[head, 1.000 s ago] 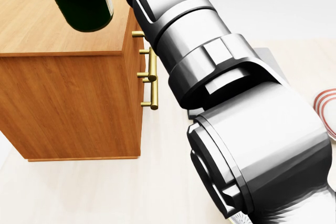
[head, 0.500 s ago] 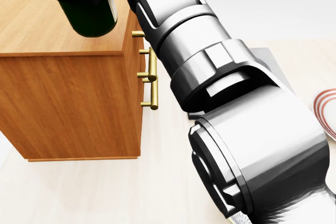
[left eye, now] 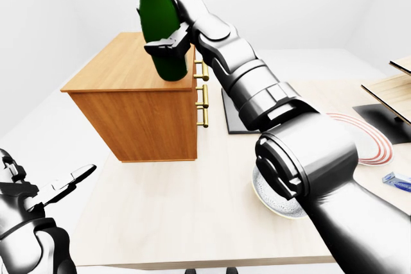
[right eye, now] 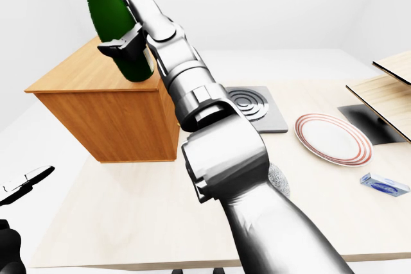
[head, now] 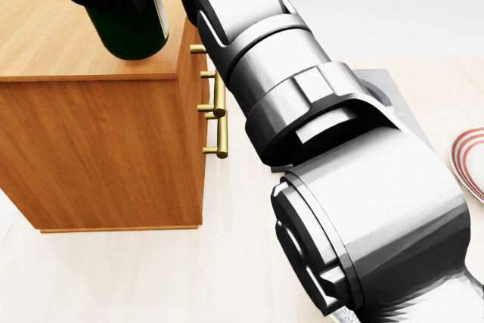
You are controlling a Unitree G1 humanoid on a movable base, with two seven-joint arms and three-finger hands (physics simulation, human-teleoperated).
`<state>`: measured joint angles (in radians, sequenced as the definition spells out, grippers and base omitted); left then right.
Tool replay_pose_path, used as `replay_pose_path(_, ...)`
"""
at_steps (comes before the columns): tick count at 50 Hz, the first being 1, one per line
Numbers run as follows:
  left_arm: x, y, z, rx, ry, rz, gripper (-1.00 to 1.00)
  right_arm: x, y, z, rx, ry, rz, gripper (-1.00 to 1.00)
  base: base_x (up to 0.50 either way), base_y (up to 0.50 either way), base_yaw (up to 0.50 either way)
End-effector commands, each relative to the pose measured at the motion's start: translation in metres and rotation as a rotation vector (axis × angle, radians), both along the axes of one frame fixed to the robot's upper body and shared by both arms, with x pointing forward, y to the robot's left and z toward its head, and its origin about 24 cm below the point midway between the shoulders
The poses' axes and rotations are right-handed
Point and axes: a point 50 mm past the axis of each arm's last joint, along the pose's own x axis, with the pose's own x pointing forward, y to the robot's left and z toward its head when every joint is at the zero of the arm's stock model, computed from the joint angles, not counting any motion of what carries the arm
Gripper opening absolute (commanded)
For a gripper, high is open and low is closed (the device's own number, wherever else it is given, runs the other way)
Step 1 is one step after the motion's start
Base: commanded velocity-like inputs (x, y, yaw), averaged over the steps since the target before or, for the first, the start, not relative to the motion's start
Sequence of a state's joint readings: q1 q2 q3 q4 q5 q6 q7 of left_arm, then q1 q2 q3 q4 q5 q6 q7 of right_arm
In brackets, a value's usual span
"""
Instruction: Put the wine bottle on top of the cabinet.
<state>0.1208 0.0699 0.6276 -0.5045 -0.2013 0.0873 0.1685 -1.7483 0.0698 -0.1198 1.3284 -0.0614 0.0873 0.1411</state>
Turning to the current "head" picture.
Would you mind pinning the white plate with red rings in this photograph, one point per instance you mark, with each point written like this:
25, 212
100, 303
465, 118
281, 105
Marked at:
470, 164

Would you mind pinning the wooden cabinet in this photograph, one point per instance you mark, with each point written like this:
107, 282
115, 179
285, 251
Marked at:
98, 141

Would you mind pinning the dark green wine bottle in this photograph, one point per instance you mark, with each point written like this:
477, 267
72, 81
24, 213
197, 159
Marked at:
130, 37

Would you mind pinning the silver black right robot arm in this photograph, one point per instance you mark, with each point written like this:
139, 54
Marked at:
363, 202

